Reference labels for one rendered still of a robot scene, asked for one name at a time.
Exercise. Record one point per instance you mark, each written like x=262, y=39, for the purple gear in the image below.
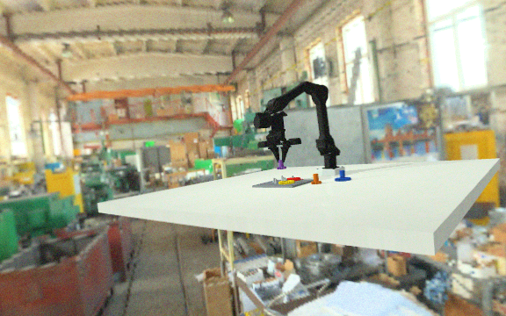
x=281, y=165

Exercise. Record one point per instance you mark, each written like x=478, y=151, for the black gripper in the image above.
x=286, y=144

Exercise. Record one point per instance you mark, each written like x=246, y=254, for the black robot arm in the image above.
x=319, y=93

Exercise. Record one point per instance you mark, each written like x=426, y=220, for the blue gear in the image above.
x=342, y=178

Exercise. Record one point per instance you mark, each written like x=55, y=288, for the orange gear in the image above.
x=316, y=179

